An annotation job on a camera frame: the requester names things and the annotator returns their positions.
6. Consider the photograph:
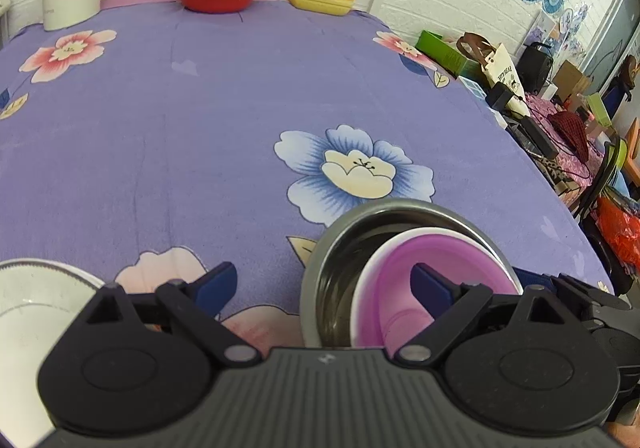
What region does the red plastic bag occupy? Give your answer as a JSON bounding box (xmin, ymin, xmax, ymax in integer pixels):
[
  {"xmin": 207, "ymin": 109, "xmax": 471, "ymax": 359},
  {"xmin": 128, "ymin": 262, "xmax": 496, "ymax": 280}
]
[{"xmin": 597, "ymin": 195, "xmax": 640, "ymax": 269}]

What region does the light green box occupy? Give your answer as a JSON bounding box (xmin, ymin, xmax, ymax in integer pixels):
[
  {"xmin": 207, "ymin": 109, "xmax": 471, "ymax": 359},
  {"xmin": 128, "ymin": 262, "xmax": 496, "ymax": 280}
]
[{"xmin": 587, "ymin": 93, "xmax": 613, "ymax": 126}]

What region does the white silver-rimmed plate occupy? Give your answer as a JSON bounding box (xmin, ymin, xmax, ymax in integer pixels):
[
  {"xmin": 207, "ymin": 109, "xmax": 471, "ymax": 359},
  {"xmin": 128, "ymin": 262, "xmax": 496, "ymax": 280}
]
[{"xmin": 0, "ymin": 258, "xmax": 107, "ymax": 444}]

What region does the white printed paper bag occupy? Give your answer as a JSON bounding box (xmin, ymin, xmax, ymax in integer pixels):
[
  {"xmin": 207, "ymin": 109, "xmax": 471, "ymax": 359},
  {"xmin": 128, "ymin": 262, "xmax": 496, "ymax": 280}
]
[{"xmin": 481, "ymin": 44, "xmax": 527, "ymax": 104}]

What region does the purple floral tablecloth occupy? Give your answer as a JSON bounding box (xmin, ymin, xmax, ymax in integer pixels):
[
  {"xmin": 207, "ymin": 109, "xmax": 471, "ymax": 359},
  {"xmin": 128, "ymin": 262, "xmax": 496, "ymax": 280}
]
[{"xmin": 0, "ymin": 0, "xmax": 618, "ymax": 429}]

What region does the cardboard box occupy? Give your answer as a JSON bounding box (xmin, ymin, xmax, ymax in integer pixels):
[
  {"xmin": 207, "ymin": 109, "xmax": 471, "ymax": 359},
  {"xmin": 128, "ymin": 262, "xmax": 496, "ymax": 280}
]
[{"xmin": 552, "ymin": 60, "xmax": 591, "ymax": 101}]

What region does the small white blue box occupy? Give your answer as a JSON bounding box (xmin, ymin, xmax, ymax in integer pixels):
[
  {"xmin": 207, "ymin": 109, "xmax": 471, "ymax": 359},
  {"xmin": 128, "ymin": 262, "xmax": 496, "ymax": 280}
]
[{"xmin": 459, "ymin": 75, "xmax": 488, "ymax": 101}]

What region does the purple plastic bowl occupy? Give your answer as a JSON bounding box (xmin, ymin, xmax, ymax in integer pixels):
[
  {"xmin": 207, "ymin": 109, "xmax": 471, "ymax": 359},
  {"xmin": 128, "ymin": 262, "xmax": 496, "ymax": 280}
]
[{"xmin": 382, "ymin": 234, "xmax": 513, "ymax": 348}]

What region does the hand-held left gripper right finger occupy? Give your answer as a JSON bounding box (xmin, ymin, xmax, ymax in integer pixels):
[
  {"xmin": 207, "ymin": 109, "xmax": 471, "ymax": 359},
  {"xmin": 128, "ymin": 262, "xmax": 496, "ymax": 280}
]
[{"xmin": 394, "ymin": 263, "xmax": 570, "ymax": 370}]

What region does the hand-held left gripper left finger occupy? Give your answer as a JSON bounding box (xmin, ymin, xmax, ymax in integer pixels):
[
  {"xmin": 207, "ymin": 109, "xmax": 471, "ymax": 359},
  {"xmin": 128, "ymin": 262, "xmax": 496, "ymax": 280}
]
[{"xmin": 82, "ymin": 260, "xmax": 262, "ymax": 368}]

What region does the black chair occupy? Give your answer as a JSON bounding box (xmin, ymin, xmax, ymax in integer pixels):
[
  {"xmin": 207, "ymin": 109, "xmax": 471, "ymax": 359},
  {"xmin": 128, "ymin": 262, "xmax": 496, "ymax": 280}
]
[{"xmin": 572, "ymin": 140, "xmax": 631, "ymax": 296}]

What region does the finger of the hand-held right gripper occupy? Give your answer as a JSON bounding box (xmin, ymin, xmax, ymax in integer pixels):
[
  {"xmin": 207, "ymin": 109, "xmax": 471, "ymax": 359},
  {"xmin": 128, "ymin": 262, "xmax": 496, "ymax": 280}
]
[{"xmin": 512, "ymin": 267, "xmax": 640, "ymax": 330}]

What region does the black box device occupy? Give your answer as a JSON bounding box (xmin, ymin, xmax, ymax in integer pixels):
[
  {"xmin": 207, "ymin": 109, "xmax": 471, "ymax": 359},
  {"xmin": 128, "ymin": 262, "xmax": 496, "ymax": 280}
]
[{"xmin": 487, "ymin": 85, "xmax": 531, "ymax": 118}]

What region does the brown handbag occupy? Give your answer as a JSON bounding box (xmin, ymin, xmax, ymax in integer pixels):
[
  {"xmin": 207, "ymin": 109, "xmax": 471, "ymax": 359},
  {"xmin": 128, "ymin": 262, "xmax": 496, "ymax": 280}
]
[{"xmin": 457, "ymin": 32, "xmax": 496, "ymax": 64}]

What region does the stainless steel bowl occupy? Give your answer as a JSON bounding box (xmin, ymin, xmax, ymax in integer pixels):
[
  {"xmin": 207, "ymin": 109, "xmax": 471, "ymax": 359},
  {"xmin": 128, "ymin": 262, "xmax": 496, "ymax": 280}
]
[{"xmin": 300, "ymin": 200, "xmax": 523, "ymax": 349}]

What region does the black speaker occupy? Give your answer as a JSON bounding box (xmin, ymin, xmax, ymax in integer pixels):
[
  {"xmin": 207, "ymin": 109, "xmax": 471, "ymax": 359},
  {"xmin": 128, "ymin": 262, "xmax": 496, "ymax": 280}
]
[{"xmin": 517, "ymin": 42, "xmax": 555, "ymax": 94}]

